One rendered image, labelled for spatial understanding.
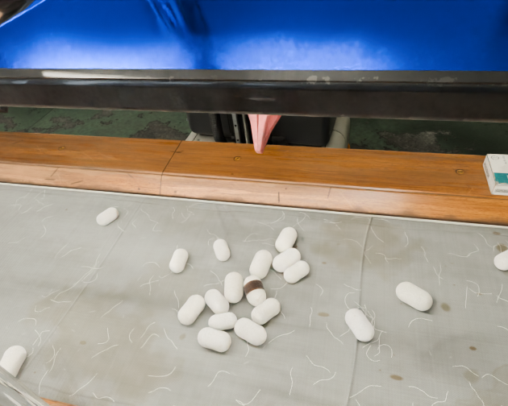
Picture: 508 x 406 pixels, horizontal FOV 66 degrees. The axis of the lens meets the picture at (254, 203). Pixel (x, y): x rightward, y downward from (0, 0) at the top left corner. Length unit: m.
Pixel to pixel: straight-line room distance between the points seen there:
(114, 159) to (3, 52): 0.47
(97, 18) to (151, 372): 0.35
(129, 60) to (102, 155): 0.52
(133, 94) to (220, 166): 0.43
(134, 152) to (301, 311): 0.38
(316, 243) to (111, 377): 0.28
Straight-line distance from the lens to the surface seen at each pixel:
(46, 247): 0.62
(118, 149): 0.70
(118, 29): 0.19
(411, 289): 0.45
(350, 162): 0.59
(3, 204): 0.74
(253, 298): 0.44
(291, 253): 0.47
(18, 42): 0.22
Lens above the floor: 1.13
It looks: 43 degrees down
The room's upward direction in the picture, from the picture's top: 8 degrees counter-clockwise
